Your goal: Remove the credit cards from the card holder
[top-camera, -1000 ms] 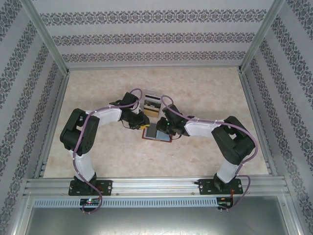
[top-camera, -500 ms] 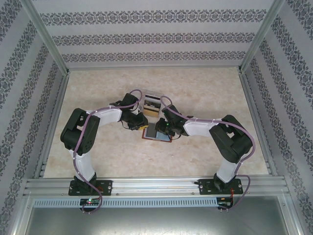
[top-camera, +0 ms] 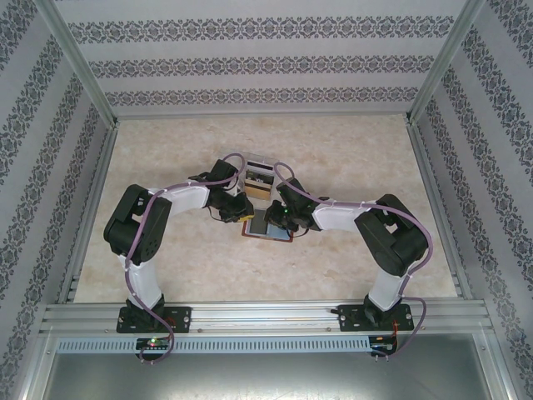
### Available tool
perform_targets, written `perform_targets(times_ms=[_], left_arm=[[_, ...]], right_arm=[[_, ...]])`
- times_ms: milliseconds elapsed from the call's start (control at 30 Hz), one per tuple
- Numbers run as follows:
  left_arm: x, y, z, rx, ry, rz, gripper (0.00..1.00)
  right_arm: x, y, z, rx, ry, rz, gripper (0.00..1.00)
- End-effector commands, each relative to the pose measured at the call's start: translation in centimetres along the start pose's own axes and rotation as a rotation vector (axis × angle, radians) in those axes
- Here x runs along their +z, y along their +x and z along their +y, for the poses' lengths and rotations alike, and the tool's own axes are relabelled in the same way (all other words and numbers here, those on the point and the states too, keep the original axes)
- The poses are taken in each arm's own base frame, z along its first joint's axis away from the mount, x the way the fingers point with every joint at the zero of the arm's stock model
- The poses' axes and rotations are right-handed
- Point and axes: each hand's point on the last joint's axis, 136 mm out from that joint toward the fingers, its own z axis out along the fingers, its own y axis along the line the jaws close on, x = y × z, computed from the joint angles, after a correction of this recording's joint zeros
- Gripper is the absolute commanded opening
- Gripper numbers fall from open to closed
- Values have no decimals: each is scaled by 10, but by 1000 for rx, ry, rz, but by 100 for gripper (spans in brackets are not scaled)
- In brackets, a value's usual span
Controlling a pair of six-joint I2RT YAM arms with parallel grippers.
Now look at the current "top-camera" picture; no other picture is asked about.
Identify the aluminium corner post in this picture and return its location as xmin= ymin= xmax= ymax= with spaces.
xmin=36 ymin=0 xmax=120 ymax=128
xmin=403 ymin=0 xmax=491 ymax=126

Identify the brown leather card holder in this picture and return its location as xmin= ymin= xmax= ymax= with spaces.
xmin=240 ymin=207 xmax=295 ymax=245

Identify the long aluminium mounting rail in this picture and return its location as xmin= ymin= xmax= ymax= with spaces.
xmin=39 ymin=297 xmax=495 ymax=334

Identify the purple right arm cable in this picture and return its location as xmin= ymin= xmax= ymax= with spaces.
xmin=272 ymin=162 xmax=436 ymax=360

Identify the clear acrylic card stand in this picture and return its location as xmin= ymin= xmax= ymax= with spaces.
xmin=227 ymin=150 xmax=279 ymax=202

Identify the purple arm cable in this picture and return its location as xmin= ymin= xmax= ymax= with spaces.
xmin=122 ymin=152 xmax=247 ymax=363
xmin=272 ymin=162 xmax=436 ymax=360

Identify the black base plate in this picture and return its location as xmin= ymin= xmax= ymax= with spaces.
xmin=336 ymin=303 xmax=413 ymax=333
xmin=116 ymin=306 xmax=193 ymax=334

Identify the slotted grey cable duct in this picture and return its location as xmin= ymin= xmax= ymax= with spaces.
xmin=55 ymin=335 xmax=371 ymax=355

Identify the aluminium side rail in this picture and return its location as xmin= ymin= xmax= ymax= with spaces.
xmin=404 ymin=116 xmax=474 ymax=303
xmin=56 ymin=124 xmax=120 ymax=305

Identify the small circuit board green light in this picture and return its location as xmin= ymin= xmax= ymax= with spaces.
xmin=136 ymin=337 xmax=172 ymax=351

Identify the gold card dark stripe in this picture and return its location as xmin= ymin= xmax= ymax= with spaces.
xmin=244 ymin=183 xmax=272 ymax=201

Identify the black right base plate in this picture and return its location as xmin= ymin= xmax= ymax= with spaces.
xmin=336 ymin=303 xmax=413 ymax=333

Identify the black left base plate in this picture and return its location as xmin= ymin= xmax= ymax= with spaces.
xmin=116 ymin=306 xmax=193 ymax=334

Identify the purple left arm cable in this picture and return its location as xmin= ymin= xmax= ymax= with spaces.
xmin=122 ymin=152 xmax=247 ymax=363

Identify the grey metal shelf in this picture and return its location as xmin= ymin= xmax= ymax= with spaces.
xmin=24 ymin=328 xmax=513 ymax=400

